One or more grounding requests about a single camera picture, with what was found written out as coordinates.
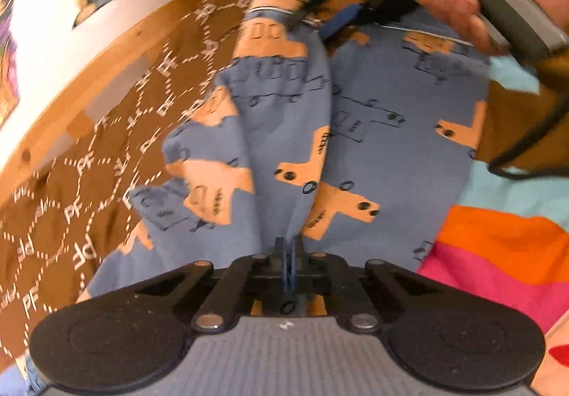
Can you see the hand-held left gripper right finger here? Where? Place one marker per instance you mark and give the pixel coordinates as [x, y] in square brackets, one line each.
[297, 260]

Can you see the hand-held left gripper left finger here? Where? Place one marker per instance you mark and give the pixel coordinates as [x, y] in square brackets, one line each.
[280, 260]

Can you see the blue pants with orange print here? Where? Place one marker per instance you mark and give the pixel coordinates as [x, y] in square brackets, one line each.
[378, 147]

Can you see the colourful striped blanket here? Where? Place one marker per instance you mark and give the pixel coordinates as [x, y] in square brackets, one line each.
[498, 253]

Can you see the brown printed blanket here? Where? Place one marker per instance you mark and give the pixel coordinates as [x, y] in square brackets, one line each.
[66, 200]

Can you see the white fabric bundle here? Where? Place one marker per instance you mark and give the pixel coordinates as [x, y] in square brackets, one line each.
[44, 9]

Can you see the colourful printed cloth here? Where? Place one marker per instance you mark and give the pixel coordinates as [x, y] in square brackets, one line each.
[9, 44]

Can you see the wooden bed frame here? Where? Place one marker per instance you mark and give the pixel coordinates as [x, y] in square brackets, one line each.
[111, 53]

